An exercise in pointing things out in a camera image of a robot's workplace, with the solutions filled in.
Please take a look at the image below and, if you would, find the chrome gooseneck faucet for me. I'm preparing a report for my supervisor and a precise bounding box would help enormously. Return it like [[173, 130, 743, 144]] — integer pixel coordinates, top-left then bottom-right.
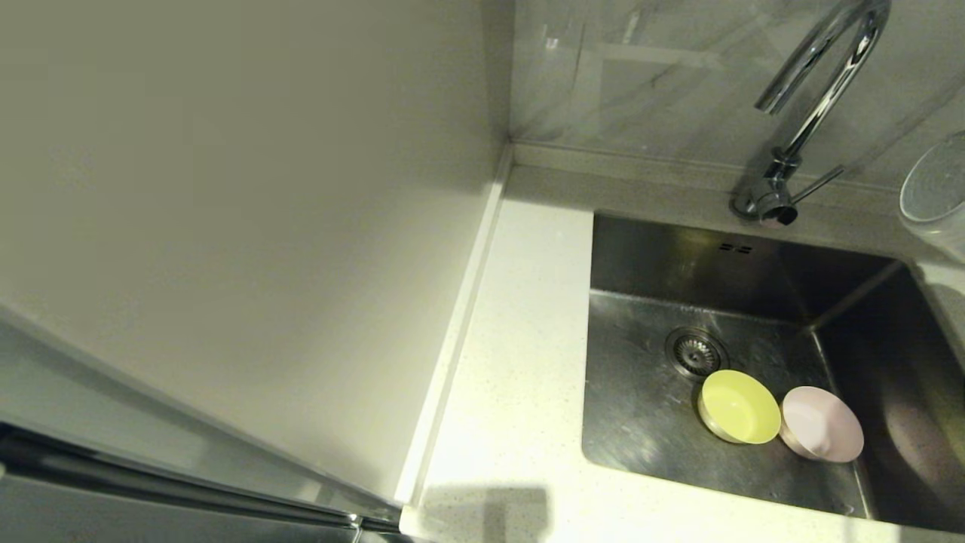
[[730, 0, 893, 229]]

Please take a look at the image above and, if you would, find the pink bowl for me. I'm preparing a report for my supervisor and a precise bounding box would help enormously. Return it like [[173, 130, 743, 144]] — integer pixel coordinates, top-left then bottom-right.
[[780, 386, 865, 462]]

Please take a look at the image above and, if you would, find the white tall cabinet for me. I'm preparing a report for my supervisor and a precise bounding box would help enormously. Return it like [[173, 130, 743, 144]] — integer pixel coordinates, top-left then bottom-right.
[[0, 0, 515, 521]]

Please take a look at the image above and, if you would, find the stainless steel sink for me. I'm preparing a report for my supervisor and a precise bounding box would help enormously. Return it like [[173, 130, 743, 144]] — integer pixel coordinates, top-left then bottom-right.
[[581, 211, 965, 535]]

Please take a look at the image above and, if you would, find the yellow bowl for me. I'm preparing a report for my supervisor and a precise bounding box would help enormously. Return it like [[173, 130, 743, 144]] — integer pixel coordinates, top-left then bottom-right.
[[697, 369, 782, 445]]

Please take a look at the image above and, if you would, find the grey appliance door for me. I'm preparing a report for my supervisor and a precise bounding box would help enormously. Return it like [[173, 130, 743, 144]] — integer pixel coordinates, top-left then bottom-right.
[[0, 426, 408, 543]]

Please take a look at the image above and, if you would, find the round metal drain strainer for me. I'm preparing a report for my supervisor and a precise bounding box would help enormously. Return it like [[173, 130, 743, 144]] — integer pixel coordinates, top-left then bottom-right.
[[665, 326, 731, 379]]

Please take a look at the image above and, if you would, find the light blue bowl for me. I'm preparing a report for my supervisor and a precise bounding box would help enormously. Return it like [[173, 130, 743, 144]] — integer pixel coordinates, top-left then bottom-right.
[[899, 130, 965, 265]]

